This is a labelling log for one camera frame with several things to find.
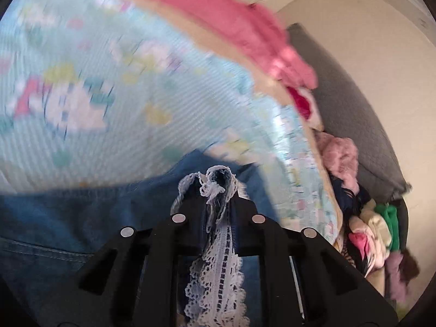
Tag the light blue cartoon print blanket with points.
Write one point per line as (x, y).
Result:
(136, 92)

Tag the grey quilted headboard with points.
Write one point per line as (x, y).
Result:
(344, 109)

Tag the pile of mixed clothes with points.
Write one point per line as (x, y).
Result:
(371, 235)

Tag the blue denim pants lace trim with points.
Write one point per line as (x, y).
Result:
(68, 218)

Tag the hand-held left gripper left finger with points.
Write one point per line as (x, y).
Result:
(160, 245)

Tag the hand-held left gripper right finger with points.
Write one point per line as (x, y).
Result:
(272, 242)

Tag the red flower print pillow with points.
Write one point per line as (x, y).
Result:
(301, 104)

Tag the pink fluffy cloth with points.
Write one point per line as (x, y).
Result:
(340, 156)

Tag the pink duvet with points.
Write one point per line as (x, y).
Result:
(245, 30)

